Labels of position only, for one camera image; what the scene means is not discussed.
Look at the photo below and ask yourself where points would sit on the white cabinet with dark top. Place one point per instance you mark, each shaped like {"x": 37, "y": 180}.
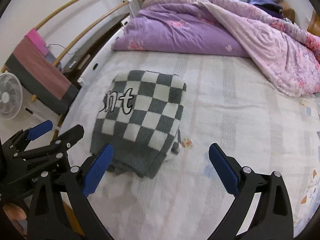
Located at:
{"x": 100, "y": 40}

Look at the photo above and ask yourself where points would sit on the mattress with floral sheet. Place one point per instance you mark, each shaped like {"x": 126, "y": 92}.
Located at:
{"x": 237, "y": 135}

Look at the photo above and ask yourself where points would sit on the person's left hand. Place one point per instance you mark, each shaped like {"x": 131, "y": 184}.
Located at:
{"x": 15, "y": 212}

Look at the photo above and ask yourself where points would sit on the dark purple cloth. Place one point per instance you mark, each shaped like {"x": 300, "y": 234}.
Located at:
{"x": 268, "y": 7}

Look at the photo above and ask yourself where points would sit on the grey and pink towel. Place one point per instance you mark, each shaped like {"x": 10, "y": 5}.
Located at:
{"x": 42, "y": 77}

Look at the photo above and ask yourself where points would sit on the bright pink cloth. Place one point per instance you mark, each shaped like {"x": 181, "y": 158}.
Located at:
{"x": 37, "y": 41}

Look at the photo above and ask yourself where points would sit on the brown chair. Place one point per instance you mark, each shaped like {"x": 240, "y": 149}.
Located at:
{"x": 290, "y": 13}

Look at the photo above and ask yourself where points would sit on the purple floral quilt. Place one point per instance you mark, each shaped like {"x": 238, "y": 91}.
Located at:
{"x": 187, "y": 30}

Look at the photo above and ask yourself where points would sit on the grey white checkered cardigan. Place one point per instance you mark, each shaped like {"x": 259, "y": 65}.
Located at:
{"x": 147, "y": 120}

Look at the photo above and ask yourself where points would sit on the white standing fan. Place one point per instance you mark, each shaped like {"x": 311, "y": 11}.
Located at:
{"x": 8, "y": 97}

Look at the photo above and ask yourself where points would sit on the small black object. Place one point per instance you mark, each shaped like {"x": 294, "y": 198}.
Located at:
{"x": 29, "y": 110}

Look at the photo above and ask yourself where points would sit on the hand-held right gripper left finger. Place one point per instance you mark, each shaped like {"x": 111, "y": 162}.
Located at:
{"x": 97, "y": 171}

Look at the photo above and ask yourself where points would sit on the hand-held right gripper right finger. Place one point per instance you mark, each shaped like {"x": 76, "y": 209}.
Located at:
{"x": 223, "y": 170}

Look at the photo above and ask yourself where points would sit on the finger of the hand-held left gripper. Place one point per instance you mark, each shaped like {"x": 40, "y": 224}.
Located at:
{"x": 68, "y": 136}
{"x": 38, "y": 129}

